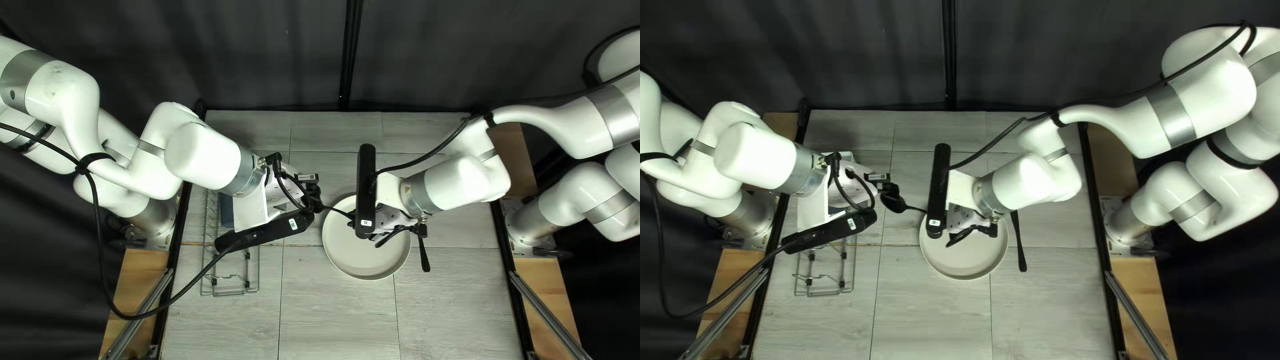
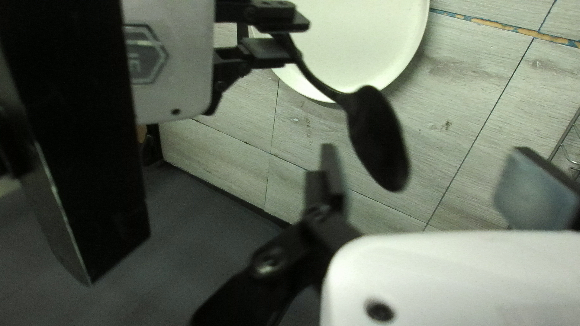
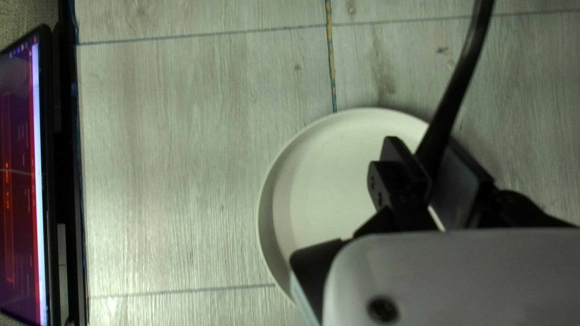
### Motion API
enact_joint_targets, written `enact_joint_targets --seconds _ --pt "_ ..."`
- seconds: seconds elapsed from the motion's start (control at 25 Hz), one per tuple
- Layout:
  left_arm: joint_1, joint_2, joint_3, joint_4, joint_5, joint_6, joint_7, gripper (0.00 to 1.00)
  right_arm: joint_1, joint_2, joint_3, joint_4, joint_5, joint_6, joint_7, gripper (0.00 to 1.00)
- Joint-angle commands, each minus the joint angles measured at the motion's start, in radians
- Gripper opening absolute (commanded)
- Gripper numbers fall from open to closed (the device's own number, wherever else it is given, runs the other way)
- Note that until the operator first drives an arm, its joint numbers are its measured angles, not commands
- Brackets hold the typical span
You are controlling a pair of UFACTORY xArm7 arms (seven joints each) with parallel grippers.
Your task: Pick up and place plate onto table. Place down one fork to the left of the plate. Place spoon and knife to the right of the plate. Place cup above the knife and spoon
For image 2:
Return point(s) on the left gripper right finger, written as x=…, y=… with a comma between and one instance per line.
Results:
x=539, y=194

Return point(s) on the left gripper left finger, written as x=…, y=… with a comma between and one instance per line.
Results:
x=317, y=235

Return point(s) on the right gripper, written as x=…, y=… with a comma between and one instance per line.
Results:
x=181, y=81

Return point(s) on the black spoon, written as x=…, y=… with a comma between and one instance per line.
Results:
x=376, y=140

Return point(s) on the pale plate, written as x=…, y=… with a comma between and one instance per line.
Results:
x=358, y=40

